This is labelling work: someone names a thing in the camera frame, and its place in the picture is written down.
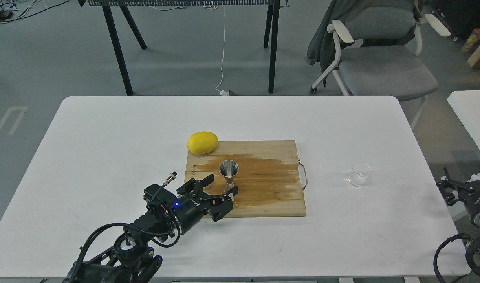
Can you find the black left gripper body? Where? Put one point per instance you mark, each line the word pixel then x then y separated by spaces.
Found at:
pixel 189 210

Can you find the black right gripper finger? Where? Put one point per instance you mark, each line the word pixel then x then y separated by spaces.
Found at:
pixel 451 190

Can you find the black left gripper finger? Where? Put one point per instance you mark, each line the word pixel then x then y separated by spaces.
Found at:
pixel 193 187
pixel 218 206

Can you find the steel jigger measuring cup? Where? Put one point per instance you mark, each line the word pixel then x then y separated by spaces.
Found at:
pixel 228 169

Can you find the small clear glass cup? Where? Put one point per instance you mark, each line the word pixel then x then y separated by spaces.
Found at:
pixel 359 174

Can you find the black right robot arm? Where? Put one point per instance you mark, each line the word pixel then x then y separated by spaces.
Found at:
pixel 472 248

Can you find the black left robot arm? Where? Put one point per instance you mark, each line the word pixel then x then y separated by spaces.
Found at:
pixel 131 259

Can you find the yellow lemon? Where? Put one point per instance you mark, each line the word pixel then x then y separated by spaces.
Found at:
pixel 202 142

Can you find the wooden cutting board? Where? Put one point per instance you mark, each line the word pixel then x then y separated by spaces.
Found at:
pixel 268 178

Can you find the white side table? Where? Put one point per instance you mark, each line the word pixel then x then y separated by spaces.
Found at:
pixel 466 105

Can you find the grey office chair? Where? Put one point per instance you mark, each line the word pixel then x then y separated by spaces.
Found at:
pixel 377 54

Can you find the dark jacket on chair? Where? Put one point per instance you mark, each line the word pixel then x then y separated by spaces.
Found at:
pixel 322 48

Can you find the black metal frame table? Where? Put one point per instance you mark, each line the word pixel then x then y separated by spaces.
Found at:
pixel 192 35

